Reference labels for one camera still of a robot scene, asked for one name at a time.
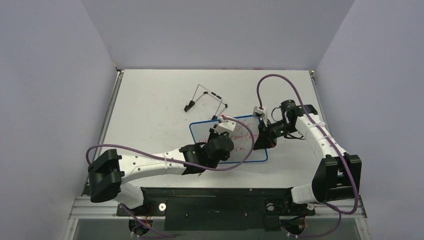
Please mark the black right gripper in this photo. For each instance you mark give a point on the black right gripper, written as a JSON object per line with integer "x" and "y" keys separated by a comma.
{"x": 265, "y": 139}

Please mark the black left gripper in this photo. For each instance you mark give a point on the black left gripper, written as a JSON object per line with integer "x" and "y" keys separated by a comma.
{"x": 213, "y": 133}

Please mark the blue framed whiteboard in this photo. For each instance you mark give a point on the blue framed whiteboard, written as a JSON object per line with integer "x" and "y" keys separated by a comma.
{"x": 240, "y": 136}

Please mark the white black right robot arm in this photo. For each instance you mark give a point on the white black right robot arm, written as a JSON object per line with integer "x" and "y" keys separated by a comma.
{"x": 338, "y": 173}

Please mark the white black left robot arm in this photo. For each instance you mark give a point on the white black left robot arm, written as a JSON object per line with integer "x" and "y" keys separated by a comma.
{"x": 110, "y": 174}

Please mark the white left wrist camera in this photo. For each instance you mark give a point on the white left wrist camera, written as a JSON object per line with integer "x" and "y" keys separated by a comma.
{"x": 224, "y": 125}

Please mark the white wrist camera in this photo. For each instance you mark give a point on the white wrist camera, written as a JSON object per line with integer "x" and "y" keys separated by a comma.
{"x": 261, "y": 113}
{"x": 224, "y": 125}

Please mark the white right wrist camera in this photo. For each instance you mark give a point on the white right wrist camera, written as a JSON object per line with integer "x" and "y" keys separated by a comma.
{"x": 261, "y": 113}

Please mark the wire whiteboard stand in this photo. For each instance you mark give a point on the wire whiteboard stand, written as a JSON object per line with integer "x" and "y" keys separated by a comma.
{"x": 201, "y": 93}

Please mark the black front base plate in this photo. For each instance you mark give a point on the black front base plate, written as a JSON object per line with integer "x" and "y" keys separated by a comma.
{"x": 222, "y": 209}

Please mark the aluminium table edge rail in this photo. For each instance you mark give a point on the aluminium table edge rail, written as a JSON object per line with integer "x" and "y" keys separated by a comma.
{"x": 106, "y": 122}

